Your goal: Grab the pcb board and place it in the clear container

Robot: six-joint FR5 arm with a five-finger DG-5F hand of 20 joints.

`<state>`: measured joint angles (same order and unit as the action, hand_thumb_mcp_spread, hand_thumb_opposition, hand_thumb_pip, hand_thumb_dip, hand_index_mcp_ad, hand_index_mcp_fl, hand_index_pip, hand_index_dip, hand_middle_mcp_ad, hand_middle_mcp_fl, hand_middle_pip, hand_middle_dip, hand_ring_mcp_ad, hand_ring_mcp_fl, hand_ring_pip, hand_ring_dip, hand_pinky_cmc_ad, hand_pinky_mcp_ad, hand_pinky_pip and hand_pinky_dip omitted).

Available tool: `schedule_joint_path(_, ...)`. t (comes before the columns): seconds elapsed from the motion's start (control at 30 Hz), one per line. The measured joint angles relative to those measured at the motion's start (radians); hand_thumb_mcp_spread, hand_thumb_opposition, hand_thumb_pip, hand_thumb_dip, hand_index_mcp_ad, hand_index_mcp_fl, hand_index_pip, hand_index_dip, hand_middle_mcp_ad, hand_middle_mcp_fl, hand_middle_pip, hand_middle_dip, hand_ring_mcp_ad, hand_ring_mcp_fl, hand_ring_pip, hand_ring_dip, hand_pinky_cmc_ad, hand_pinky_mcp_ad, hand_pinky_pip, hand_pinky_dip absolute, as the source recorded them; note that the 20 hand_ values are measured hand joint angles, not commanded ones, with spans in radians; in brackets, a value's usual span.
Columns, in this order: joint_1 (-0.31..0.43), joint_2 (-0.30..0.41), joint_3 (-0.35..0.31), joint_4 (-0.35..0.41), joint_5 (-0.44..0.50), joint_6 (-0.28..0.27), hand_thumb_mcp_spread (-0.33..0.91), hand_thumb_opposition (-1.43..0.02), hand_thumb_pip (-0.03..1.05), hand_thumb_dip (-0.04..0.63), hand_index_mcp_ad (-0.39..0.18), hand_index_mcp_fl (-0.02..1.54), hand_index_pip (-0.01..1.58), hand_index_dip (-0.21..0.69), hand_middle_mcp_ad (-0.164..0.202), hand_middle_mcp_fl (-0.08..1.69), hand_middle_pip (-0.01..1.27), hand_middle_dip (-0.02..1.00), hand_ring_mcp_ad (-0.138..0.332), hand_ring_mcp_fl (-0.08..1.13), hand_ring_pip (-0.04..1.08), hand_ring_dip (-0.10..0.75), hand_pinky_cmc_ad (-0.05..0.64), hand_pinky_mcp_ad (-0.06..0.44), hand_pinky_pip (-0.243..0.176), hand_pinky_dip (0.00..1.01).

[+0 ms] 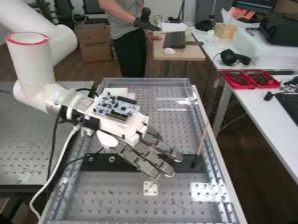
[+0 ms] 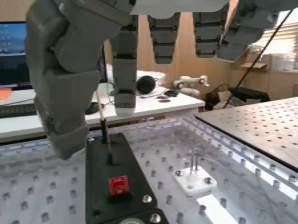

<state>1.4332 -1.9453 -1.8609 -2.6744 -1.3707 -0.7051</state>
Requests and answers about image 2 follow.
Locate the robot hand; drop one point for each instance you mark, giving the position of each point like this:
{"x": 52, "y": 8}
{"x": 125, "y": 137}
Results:
{"x": 67, "y": 66}

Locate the small red circuit board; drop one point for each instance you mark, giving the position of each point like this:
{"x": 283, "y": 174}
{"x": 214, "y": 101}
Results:
{"x": 119, "y": 185}

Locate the computer monitor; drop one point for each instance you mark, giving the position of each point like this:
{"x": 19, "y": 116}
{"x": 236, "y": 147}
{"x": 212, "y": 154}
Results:
{"x": 11, "y": 56}

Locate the black computer mouse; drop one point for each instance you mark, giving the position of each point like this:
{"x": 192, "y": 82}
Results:
{"x": 92, "y": 108}

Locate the black keyboard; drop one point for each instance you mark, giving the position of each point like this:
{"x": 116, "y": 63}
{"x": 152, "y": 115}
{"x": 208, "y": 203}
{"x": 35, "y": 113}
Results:
{"x": 15, "y": 110}

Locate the black round device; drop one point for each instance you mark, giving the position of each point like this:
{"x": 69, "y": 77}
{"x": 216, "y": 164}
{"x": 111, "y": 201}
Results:
{"x": 145, "y": 84}

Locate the thin stick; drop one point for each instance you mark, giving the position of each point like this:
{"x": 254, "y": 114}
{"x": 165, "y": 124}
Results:
{"x": 104, "y": 131}

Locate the white desk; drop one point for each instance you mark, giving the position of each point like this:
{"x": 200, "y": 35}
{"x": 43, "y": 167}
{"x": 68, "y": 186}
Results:
{"x": 168, "y": 106}

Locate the small white jointed device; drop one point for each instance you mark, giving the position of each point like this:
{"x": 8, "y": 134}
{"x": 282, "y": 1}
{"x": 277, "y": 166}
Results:
{"x": 189, "y": 81}

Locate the black plate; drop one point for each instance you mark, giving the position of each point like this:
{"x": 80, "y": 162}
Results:
{"x": 100, "y": 186}

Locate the clear box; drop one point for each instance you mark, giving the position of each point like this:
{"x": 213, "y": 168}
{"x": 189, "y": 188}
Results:
{"x": 44, "y": 190}

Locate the black chair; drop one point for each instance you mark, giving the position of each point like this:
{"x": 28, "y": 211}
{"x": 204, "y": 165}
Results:
{"x": 248, "y": 94}

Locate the cardboard box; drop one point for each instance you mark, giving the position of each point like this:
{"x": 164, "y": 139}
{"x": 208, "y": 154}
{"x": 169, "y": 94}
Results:
{"x": 257, "y": 62}

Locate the small white square block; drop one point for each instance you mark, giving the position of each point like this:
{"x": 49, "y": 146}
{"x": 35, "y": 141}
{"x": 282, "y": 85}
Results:
{"x": 194, "y": 183}

